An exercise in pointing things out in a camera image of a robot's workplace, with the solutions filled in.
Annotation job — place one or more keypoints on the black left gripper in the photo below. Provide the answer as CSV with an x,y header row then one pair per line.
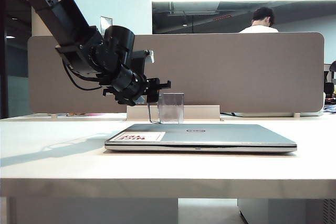
x,y
128,87

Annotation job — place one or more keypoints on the transparent grey water cup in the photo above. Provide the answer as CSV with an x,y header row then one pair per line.
x,y
172,110

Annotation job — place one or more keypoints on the white red laptop sticker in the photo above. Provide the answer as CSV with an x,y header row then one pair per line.
x,y
141,136

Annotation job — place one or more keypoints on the silver Dell laptop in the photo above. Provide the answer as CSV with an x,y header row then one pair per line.
x,y
223,137

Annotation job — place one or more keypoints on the grey-brown desk divider panel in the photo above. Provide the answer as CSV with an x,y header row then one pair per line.
x,y
223,72

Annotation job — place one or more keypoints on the pink orange flat items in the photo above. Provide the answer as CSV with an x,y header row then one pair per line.
x,y
84,114

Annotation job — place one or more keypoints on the red ceiling sign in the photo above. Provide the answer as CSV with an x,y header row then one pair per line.
x,y
222,18

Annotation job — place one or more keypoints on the white flat object behind divider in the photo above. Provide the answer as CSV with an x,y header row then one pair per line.
x,y
275,114

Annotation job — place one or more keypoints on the person in white shirt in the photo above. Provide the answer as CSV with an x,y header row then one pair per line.
x,y
262,19

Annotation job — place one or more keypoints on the white desk support panel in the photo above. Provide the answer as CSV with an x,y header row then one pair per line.
x,y
92,212

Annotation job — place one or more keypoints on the blue items on far desk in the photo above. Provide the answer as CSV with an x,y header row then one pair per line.
x,y
330,108

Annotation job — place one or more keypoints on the person in yellow shirt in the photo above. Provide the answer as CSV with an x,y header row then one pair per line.
x,y
333,77

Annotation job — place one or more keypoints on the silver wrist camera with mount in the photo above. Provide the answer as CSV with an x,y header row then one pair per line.
x,y
139,62

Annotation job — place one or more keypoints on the white wall notice paper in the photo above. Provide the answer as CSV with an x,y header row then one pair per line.
x,y
107,22

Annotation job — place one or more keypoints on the beige divider foot bracket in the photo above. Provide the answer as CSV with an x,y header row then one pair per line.
x,y
54,116
296,115

